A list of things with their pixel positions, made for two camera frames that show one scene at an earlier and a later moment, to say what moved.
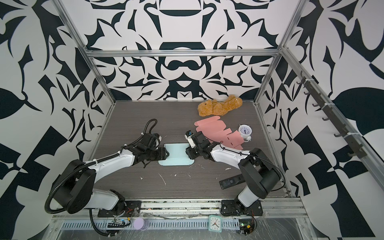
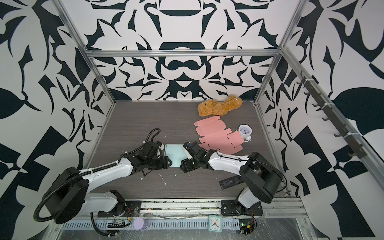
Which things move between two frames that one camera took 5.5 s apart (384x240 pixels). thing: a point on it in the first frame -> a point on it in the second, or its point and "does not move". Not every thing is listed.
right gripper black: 189,152 -> 185,166
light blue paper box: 177,155 does not move
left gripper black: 162,155 -> 164,162
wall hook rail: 322,101 does not move
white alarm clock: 245,131 does not move
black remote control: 231,181 does not move
